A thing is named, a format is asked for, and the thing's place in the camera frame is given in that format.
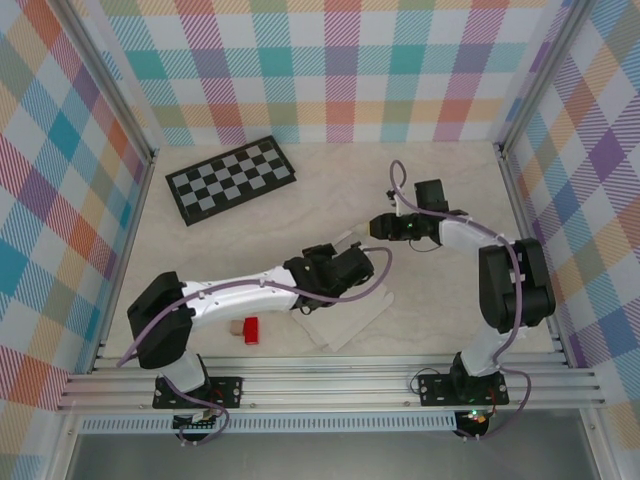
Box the red toy brick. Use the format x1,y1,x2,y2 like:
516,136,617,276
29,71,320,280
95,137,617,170
242,315,262,346

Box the aluminium rail frame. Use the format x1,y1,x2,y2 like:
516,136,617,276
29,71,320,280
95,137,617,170
55,353,609,414

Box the black and grey checkerboard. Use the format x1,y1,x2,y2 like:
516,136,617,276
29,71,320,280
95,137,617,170
165,135,299,228

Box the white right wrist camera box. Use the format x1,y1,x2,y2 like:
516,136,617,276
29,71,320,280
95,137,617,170
384,188,407,217

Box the aluminium corner post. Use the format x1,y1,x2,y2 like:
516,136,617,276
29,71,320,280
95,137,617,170
49,0,160,169
492,0,594,154

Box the small controller board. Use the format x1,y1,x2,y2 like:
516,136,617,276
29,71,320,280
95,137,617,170
455,408,494,437
172,408,224,435

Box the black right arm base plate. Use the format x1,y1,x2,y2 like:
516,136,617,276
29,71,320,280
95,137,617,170
417,372,510,407

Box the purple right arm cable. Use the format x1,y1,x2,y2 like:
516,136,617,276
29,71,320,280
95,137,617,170
388,159,532,444

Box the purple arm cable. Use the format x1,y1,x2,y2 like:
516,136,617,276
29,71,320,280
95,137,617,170
388,159,532,444
117,246,395,446

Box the slotted white cable duct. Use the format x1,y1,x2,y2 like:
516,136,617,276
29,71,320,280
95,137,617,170
79,410,459,435

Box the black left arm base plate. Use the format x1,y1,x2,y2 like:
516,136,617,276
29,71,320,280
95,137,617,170
152,375,244,410

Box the white paper box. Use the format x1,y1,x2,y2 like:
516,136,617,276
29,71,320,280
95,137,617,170
291,222,396,352

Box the aluminium side rail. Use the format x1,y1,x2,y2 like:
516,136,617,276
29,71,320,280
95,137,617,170
89,149,159,375
493,142,575,370

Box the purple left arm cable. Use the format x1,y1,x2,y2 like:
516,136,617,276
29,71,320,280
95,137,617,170
117,246,395,446

